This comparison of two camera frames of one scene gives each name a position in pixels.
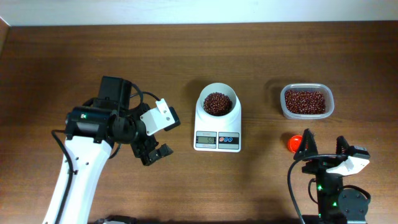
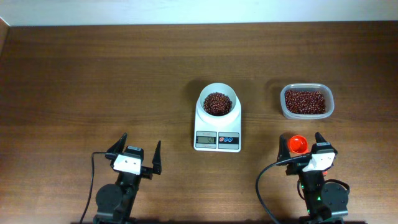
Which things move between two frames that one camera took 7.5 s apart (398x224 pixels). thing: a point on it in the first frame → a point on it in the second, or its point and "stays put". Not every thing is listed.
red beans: (305, 102) stays put
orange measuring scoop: (294, 142) stays put
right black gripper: (321, 167) → (294, 168)
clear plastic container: (307, 101) stays put
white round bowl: (217, 99) stays put
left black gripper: (156, 154) → (114, 147)
